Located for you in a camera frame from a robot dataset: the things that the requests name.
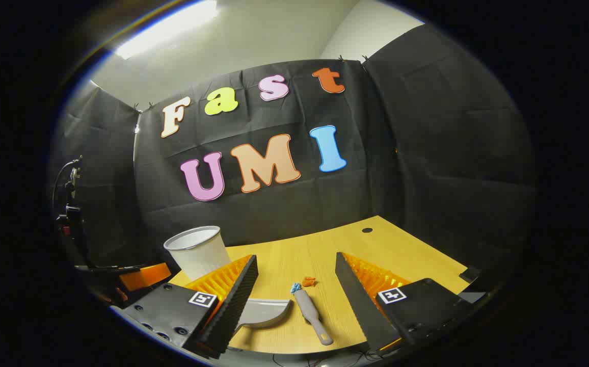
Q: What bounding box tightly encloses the small grey broom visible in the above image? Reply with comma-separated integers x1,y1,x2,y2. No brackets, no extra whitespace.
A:
294,289,334,346

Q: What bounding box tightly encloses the wooden desktop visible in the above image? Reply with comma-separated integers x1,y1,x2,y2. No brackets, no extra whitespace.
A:
170,215,471,355

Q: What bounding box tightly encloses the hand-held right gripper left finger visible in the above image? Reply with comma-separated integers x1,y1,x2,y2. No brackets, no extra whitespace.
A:
121,254,259,360

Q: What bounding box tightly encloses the black camera stand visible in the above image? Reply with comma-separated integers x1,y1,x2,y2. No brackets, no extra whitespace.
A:
52,155,89,266

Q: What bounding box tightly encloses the grey dustpan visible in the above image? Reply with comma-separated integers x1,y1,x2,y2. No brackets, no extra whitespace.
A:
233,298,292,337

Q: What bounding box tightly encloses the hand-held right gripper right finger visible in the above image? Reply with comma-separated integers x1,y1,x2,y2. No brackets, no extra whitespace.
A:
334,251,473,356

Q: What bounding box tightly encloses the white garbage bin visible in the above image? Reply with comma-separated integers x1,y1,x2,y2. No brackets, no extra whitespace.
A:
164,226,232,282

